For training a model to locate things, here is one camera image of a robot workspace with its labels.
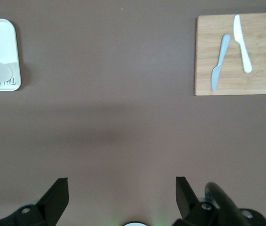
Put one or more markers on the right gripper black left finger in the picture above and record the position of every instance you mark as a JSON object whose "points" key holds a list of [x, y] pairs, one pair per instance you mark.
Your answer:
{"points": [[50, 207]]}

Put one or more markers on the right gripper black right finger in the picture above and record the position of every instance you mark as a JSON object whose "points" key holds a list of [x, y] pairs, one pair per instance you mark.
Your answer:
{"points": [[187, 207]]}

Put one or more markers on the wooden cutting board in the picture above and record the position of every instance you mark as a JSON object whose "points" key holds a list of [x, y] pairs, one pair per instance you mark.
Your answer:
{"points": [[241, 82]]}

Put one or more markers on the grey plastic knife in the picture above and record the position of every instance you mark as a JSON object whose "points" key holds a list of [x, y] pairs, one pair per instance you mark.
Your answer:
{"points": [[220, 61]]}

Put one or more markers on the white plastic knife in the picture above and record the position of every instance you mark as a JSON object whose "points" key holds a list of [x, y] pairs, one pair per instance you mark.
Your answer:
{"points": [[241, 44]]}

